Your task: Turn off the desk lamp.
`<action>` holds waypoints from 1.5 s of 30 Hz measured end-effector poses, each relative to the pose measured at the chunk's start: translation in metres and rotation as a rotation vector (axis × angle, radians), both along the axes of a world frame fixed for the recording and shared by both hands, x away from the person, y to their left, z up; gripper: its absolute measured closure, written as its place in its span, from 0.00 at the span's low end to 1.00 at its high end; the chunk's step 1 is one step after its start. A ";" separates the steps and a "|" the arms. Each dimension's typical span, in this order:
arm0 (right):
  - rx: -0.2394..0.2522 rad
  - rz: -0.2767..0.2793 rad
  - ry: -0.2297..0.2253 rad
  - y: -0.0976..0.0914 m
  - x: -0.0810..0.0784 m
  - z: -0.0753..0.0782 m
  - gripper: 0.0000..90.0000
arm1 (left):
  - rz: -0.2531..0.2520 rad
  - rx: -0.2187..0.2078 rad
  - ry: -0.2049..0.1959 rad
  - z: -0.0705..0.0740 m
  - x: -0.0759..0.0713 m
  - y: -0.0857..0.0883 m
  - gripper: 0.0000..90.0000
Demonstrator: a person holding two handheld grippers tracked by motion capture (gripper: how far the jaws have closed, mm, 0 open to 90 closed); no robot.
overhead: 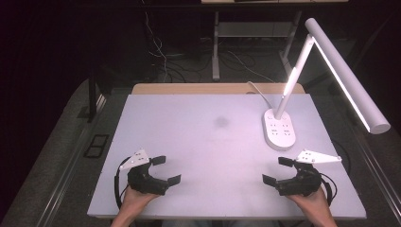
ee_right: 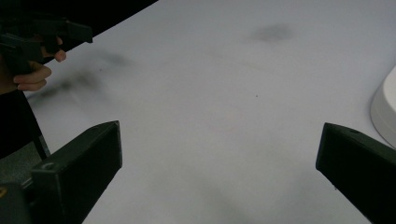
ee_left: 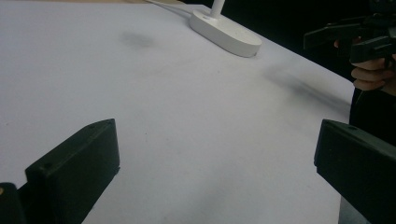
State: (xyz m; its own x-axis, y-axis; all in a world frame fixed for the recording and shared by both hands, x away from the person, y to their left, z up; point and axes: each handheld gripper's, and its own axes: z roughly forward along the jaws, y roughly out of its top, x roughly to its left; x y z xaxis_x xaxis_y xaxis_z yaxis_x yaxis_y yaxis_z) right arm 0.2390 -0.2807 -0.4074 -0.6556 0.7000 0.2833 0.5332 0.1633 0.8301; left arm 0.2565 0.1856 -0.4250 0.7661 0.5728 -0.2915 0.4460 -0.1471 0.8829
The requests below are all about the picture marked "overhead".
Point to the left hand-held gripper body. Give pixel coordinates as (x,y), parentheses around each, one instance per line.
(143,181)

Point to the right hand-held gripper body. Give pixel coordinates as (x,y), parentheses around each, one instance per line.
(304,184)

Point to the person's right hand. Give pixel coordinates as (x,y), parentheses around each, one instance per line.
(313,201)

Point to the person's left hand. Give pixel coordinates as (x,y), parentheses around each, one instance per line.
(135,200)

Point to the white foam board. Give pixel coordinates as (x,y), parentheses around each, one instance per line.
(201,151)

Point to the black metal stand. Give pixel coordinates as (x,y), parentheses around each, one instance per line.
(93,94)

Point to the white desk lamp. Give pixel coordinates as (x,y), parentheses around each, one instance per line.
(343,78)

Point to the grey metal table frame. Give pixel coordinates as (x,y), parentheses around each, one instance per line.
(252,30)

